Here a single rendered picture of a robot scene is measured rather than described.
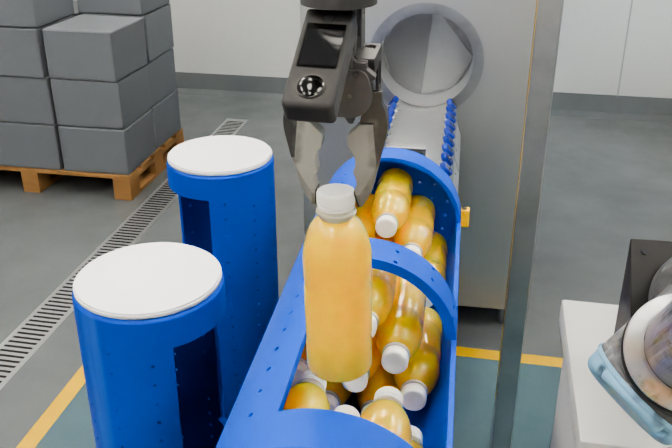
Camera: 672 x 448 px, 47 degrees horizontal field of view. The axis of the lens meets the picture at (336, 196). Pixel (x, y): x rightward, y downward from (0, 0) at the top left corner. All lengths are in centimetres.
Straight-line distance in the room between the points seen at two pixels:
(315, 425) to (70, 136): 372
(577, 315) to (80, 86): 346
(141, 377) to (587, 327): 78
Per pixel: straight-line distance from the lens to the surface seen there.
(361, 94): 73
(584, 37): 584
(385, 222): 139
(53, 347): 328
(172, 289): 148
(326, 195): 76
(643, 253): 109
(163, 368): 148
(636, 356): 81
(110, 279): 154
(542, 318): 337
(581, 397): 106
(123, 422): 157
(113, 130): 433
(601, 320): 122
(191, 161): 206
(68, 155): 451
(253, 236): 207
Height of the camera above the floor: 179
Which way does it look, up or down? 24 degrees down
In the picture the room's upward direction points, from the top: straight up
